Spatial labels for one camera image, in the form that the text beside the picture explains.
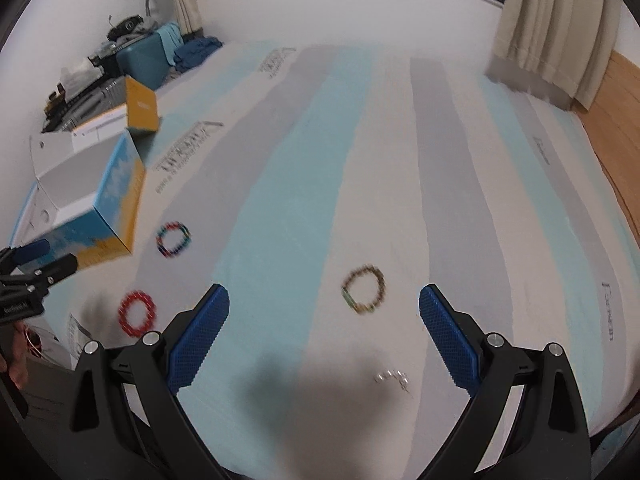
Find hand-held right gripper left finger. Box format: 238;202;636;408
67;282;231;480

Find teal suitcase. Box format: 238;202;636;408
116;32;173;92

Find multicolour bead bracelet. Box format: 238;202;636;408
155;221;192;259

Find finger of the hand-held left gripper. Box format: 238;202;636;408
20;254;80;287
0;239;51;268

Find white plastic bag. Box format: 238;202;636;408
60;60;98;86

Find striped bed sheet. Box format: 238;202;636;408
65;40;631;476

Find wooden headboard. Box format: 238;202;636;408
580;50;640;241

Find red bead bracelet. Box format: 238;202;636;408
118;290;157;337

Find silver suitcase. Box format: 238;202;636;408
47;77;128;131

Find blue folded clothes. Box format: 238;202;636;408
172;36;223;73

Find wide beige curtain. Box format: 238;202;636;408
487;0;623;111

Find person's left hand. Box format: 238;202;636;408
0;322;32;388

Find white pearl bracelet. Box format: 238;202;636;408
374;367;413;396

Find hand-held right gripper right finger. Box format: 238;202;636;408
418;283;593;480

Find green bead bracelet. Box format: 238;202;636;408
341;264;388;315

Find black bag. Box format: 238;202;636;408
107;15;146;38

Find blue and yellow cardboard box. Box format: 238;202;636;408
9;76;163;267

